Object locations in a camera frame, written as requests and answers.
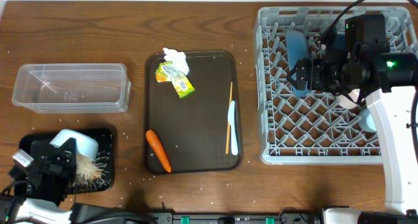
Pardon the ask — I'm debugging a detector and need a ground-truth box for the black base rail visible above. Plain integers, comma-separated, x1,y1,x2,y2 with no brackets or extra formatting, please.
140,206,418,224

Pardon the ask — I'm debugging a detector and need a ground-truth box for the light blue plastic knife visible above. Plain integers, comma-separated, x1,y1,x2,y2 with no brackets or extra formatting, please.
227,101,238,155

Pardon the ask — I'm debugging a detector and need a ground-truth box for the light blue cup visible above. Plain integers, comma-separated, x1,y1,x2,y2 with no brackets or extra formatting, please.
358,108,376,133

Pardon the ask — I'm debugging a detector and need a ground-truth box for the dark blue plate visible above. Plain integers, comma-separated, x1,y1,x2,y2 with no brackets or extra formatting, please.
286,30,308,81

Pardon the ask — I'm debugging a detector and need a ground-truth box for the light blue rice bowl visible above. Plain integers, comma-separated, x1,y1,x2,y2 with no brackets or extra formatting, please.
50,129,99,161

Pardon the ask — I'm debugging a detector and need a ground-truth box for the clear plastic bin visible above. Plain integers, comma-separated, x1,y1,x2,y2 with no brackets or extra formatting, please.
12,63,131,114

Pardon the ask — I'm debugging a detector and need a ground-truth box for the green snack wrapper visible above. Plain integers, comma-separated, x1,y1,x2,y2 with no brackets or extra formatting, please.
155,61,195,98

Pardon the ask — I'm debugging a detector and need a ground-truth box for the orange carrot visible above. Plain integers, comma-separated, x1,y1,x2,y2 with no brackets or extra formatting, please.
146,130,172,173

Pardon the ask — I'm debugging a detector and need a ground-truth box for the wooden chopstick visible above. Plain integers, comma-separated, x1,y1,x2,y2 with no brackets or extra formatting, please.
225,82,234,155

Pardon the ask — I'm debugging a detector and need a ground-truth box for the black waste tray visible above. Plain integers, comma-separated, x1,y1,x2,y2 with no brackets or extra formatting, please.
19,127,114,195

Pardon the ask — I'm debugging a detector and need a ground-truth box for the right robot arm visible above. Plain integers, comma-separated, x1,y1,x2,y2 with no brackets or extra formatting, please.
287,12,417,223

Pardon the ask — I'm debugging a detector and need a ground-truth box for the grey plastic dishwasher rack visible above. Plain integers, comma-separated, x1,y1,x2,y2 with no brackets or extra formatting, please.
253,6,417,165

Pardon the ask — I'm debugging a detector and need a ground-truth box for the spilled white rice pile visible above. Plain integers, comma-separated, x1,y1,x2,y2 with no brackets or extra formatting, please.
72,153,110,191

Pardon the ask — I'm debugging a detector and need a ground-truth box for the pink cup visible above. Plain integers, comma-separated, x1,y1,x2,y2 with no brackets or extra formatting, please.
336,89,360,110

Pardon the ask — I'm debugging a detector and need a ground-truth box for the white tissue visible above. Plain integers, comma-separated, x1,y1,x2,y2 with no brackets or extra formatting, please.
163,48,189,75

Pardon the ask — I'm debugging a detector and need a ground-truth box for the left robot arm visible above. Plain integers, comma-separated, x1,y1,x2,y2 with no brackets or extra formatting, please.
1,136,155,223

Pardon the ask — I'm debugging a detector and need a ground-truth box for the dark brown serving tray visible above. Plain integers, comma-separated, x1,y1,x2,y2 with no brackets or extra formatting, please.
144,50,244,174

